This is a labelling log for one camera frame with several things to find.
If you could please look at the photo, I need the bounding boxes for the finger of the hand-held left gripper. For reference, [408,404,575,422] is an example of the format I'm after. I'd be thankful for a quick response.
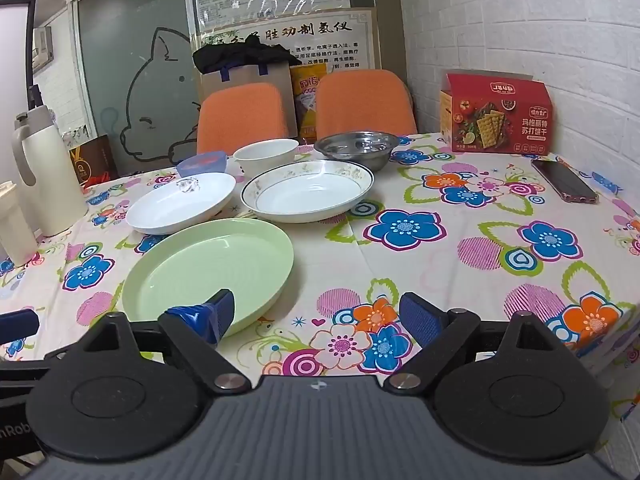
[0,310,40,343]

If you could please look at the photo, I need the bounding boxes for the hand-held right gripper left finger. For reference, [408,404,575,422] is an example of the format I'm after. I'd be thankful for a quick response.
[75,287,253,394]

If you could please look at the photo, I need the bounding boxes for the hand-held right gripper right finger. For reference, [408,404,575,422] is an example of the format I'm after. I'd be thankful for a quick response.
[383,291,556,391]

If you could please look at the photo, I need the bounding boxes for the light green plate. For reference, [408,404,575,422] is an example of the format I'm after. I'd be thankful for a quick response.
[121,217,296,338]

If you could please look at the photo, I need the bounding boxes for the translucent blue plastic bowl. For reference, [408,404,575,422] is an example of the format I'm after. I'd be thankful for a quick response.
[176,151,227,179]

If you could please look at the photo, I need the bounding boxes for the floral tablecloth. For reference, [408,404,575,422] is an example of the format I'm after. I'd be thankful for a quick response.
[0,132,640,426]

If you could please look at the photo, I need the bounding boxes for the white plastic bottle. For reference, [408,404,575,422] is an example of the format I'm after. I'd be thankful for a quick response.
[0,181,38,268]

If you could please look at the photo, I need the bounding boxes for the plain white plate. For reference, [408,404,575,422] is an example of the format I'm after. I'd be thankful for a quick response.
[125,172,237,235]

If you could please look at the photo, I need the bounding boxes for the white plate with floral rim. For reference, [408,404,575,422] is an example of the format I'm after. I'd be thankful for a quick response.
[240,159,376,224]

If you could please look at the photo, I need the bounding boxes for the white thermos jug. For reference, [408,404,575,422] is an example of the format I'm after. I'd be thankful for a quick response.
[11,106,90,237]

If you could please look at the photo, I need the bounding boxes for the white ceramic bowl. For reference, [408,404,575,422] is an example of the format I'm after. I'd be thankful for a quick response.
[233,139,300,178]

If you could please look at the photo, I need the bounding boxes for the stainless steel bowl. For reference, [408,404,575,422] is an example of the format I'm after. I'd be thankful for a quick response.
[314,130,401,173]

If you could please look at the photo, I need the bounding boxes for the brown gift bag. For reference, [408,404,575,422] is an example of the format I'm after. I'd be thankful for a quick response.
[70,134,121,188]

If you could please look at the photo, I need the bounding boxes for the orange chair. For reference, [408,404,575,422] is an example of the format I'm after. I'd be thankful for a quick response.
[316,70,418,141]
[196,82,291,156]

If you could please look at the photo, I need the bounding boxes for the smartphone in dark case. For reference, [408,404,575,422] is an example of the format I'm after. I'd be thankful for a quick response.
[531,158,600,206]

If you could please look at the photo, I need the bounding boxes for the brown cardboard box on table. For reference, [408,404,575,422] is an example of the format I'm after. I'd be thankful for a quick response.
[440,72,552,155]

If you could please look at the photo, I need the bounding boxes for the yellow printed bag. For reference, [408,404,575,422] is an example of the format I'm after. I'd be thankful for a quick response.
[290,64,328,142]

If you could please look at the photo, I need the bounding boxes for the black cloth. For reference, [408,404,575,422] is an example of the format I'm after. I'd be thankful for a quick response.
[193,37,301,73]

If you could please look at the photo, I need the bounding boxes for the frosted glass door cat drawing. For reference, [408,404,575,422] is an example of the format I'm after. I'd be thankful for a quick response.
[75,0,201,176]

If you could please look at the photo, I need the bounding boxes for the black framed whiteboard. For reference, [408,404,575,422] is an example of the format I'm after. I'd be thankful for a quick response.
[0,0,38,111]

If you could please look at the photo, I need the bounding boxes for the framed calligraphy poster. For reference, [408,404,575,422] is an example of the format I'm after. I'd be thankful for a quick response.
[192,7,376,106]

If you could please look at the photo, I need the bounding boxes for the cardboard box with blue handles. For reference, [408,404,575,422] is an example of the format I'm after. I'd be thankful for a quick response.
[200,62,293,111]

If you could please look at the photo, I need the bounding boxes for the grey wall unit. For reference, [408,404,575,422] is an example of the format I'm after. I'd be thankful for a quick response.
[32,25,55,68]

